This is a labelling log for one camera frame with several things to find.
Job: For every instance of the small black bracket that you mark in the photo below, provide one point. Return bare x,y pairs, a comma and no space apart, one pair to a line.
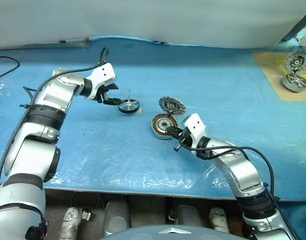
86,215
171,215

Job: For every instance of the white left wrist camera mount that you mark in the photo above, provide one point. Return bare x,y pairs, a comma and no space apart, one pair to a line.
104,73

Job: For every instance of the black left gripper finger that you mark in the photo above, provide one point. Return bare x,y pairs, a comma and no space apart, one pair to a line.
115,99
111,103

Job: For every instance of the grey rounded cylinder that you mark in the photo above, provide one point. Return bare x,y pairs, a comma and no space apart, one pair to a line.
187,215
116,217

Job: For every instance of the white backdrop sheet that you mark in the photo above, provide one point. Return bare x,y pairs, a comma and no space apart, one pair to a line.
152,20

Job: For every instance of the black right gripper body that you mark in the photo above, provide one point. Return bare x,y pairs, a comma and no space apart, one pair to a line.
185,140

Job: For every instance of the brown cardboard mat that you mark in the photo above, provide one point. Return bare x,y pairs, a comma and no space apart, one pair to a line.
267,65

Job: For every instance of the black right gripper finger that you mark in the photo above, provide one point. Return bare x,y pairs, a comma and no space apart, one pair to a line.
176,133
176,129

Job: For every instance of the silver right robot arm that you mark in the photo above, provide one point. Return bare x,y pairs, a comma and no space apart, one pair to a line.
242,170

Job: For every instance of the grey motor stator housing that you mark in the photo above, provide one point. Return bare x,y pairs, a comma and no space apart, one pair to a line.
157,125

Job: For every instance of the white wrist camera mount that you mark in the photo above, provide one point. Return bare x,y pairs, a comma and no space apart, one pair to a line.
195,125
104,73

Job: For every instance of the grey-blue curved panel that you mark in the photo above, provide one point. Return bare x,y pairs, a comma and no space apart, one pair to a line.
167,236

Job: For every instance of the black-rimmed silver spoked rotor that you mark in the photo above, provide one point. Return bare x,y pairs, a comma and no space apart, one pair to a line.
128,105

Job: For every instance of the blue plastic table cover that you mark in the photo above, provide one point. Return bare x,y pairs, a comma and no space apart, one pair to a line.
167,75

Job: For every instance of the grey motor housing with rotor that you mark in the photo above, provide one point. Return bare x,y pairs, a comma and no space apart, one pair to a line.
292,86

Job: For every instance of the silver power strip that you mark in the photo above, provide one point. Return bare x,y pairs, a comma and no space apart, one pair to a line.
68,42

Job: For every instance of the dark grey slanted pole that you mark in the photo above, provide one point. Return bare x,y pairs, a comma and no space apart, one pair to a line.
300,22

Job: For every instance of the grey motor end cover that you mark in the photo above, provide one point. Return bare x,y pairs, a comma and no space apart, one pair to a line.
171,105

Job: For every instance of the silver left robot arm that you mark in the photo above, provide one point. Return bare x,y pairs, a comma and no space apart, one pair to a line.
50,100

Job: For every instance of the motor end cover circuit side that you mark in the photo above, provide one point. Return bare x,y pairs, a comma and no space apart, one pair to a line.
296,61

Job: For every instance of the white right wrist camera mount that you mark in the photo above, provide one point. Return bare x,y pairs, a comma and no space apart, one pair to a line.
195,125

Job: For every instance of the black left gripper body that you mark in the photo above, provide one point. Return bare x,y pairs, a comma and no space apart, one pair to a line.
110,87

